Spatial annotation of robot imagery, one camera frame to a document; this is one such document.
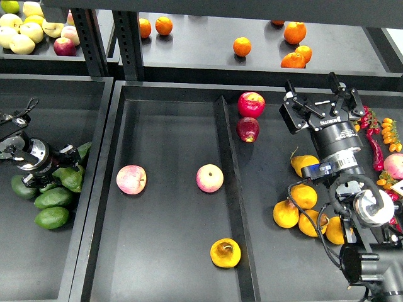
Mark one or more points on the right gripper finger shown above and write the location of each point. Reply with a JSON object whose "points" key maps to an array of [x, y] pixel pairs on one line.
{"points": [[296, 110], [346, 102]]}

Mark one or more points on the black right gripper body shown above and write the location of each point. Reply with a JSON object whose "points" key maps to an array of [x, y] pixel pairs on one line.
{"points": [[332, 135]]}

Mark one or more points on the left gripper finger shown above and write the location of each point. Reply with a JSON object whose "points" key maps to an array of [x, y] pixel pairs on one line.
{"points": [[38, 182], [69, 157]]}

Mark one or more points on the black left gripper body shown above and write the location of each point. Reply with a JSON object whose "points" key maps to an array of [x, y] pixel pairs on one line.
{"points": [[47, 161]]}

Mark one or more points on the green avocado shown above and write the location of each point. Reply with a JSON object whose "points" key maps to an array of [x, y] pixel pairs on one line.
{"points": [[52, 218], [71, 177], [48, 187], [58, 196]]}

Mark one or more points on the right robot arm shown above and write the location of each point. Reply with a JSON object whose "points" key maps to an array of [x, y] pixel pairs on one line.
{"points": [[336, 172]]}

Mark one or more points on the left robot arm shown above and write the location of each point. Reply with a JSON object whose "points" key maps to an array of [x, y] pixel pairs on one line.
{"points": [[14, 140]]}

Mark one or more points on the dark avocado far left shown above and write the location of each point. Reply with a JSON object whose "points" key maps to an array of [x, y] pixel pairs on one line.
{"points": [[21, 190]]}

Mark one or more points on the dark avocado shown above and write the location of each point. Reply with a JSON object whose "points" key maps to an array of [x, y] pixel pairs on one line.
{"points": [[21, 190], [84, 151]]}

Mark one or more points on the dark avocado top right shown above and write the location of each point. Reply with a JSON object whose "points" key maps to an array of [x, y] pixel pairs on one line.
{"points": [[84, 151]]}

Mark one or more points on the green avocado bottom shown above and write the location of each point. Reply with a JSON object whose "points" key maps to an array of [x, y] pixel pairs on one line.
{"points": [[52, 218]]}

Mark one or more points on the yellow pear with stem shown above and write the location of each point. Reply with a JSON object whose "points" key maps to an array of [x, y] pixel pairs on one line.
{"points": [[300, 161]]}

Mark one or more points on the red cherry tomato bunch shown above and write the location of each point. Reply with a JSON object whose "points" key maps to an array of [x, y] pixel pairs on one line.
{"points": [[369, 121]]}

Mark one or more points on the red apple upper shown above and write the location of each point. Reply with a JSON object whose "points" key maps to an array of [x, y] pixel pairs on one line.
{"points": [[251, 104]]}

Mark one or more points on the dark red apple lower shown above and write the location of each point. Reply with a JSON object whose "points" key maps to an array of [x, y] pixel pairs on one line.
{"points": [[248, 129]]}

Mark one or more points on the orange on shelf front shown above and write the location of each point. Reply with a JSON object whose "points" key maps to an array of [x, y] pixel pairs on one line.
{"points": [[293, 60]]}

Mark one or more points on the red chili pepper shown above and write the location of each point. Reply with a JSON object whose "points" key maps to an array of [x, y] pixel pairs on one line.
{"points": [[378, 158]]}

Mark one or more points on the orange tomato bunch right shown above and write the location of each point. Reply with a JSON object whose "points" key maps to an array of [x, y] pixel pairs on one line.
{"points": [[390, 135]]}

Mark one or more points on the orange on shelf right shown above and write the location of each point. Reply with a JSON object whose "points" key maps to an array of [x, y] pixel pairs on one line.
{"points": [[305, 51]]}

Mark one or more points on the pink apple left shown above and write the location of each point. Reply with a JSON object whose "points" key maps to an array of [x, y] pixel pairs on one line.
{"points": [[131, 179]]}

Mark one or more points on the pink peach right edge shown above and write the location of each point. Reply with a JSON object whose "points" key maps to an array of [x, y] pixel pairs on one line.
{"points": [[393, 165]]}

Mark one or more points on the mixed cherry tomatoes lower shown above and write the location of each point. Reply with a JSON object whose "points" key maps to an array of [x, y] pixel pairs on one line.
{"points": [[386, 181]]}

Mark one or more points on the large orange on shelf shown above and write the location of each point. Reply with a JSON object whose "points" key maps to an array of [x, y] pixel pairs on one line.
{"points": [[295, 32]]}

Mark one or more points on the white price label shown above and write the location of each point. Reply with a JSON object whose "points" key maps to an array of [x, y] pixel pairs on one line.
{"points": [[398, 187]]}

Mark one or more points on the orange on shelf centre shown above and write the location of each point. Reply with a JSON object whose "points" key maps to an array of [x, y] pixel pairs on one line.
{"points": [[242, 46]]}

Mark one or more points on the orange on shelf back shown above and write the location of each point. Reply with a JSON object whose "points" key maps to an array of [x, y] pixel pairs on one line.
{"points": [[277, 22]]}

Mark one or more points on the red apple on shelf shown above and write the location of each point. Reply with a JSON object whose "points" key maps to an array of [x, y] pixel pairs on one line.
{"points": [[64, 47]]}

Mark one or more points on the pink apple centre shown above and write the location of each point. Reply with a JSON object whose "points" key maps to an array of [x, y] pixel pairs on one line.
{"points": [[209, 178]]}

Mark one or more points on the yellow apple front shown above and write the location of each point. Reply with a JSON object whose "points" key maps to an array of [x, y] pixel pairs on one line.
{"points": [[21, 44]]}

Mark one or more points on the pink apple on shelf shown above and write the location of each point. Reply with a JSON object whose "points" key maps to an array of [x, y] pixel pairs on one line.
{"points": [[70, 32]]}

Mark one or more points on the black bin divider left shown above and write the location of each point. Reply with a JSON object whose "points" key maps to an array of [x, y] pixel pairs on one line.
{"points": [[246, 268]]}

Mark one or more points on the black shelf upright left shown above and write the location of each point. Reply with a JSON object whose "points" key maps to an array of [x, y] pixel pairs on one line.
{"points": [[91, 43]]}

